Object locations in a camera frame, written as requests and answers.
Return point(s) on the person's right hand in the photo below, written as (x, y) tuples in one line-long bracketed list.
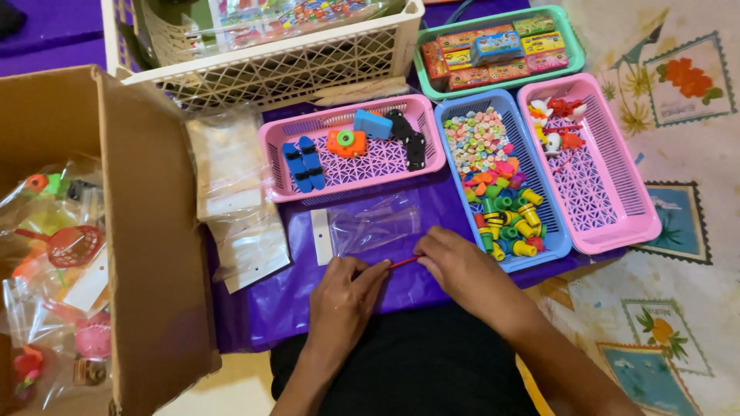
[(468, 271)]

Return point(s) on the person's left hand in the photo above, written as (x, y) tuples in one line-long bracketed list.
[(341, 300)]

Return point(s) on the thin red strip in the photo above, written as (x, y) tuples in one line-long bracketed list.
[(403, 262)]

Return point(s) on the purple plastic sheet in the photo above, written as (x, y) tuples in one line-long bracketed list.
[(289, 300)]

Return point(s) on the pile of colourful toy whistles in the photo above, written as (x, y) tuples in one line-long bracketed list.
[(509, 222)]

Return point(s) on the clear bag with white header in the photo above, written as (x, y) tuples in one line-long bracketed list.
[(370, 228)]

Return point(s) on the person's black trousers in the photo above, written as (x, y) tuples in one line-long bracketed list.
[(404, 364)]

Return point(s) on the blue plastic basket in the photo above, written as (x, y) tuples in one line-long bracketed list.
[(535, 173)]

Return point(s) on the black toy skateboard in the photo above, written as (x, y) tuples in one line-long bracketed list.
[(415, 151), (399, 126)]

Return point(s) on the wide pink plastic basket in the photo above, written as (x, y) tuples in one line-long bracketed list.
[(376, 173)]

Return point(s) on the pile of pastel beads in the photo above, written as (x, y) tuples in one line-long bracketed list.
[(477, 138)]

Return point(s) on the blue toy skateboard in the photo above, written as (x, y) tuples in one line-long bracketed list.
[(296, 170), (313, 162)]

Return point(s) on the pile of empty clear bags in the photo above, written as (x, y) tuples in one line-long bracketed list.
[(237, 196)]

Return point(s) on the long pink plastic basket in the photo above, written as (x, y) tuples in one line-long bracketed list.
[(595, 196)]

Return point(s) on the heap of red white toys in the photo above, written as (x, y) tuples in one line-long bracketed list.
[(558, 124)]

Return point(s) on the green plastic basket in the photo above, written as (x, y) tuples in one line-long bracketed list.
[(428, 81)]

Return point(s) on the brown cardboard box of toys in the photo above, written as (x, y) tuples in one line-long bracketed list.
[(150, 231)]

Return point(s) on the cream plastic packets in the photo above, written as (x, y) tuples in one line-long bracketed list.
[(364, 91)]

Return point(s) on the stamp print floor mat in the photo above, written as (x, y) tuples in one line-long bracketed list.
[(682, 231)]

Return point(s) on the stack of small colourful boxes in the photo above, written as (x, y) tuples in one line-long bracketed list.
[(497, 52)]

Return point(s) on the white lattice plastic crate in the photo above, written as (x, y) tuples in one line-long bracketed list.
[(277, 69)]

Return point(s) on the black object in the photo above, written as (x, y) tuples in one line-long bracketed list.
[(10, 16)]

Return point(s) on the orange toy camera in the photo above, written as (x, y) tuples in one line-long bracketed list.
[(345, 143)]

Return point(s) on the blue toy camera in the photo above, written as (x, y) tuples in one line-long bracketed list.
[(373, 124)]

